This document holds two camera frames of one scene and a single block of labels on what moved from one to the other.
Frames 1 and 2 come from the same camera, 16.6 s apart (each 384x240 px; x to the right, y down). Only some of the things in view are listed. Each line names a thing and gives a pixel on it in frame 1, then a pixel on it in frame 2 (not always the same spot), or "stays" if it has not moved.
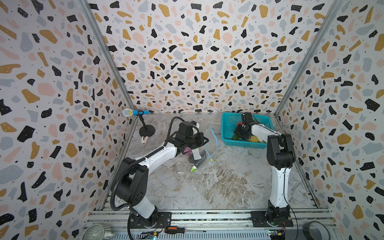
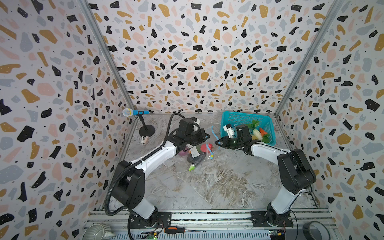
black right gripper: [240, 130] → [229, 142]
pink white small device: [144, 140] stays
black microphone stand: [145, 130] stays
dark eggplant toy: [196, 163] stays
